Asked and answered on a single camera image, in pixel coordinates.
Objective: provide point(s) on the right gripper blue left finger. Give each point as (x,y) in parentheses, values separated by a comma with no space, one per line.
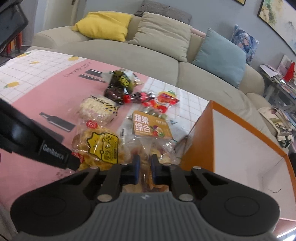
(130,172)

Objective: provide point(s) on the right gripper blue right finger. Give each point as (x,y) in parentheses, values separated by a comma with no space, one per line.
(160,172)

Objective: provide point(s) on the mixed fruit chips bag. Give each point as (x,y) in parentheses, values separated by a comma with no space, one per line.
(156,143)

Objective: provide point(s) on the yellow label bread bag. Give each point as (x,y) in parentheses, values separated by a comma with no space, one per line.
(97,146)

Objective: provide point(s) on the orange cardboard box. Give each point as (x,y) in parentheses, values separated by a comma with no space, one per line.
(227,145)

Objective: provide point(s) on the red spicy strip packet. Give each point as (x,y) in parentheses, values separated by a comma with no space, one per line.
(163,101)

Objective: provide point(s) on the clear rice cake bag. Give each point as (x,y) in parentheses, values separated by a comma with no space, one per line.
(98,108)

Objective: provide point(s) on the black yellow snack bag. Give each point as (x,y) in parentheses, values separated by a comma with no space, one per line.
(120,82)

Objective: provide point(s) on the pink white checkered tablecloth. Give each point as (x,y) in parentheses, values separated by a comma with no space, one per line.
(40,83)

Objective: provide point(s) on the red orange stool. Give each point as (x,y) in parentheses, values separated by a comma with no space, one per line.
(14,45)

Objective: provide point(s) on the beige sofa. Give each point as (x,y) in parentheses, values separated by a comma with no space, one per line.
(244,100)

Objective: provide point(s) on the floral tote bag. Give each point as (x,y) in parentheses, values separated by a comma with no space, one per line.
(281,123)

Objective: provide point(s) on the light blue cushion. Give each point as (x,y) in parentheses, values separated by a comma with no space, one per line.
(222,58)

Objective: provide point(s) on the beige cushion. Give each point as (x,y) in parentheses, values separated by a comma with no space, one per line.
(163,34)

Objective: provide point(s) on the yellow cushion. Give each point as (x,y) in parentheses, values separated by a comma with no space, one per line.
(107,25)

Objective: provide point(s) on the cluttered side shelf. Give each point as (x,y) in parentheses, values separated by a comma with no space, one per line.
(277,91)

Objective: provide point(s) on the blue patterned cushion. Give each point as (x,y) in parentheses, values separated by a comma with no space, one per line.
(245,42)

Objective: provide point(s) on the grey cushion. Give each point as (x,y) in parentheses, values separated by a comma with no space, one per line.
(164,10)

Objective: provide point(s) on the framed landscape painting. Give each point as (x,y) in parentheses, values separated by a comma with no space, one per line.
(280,16)

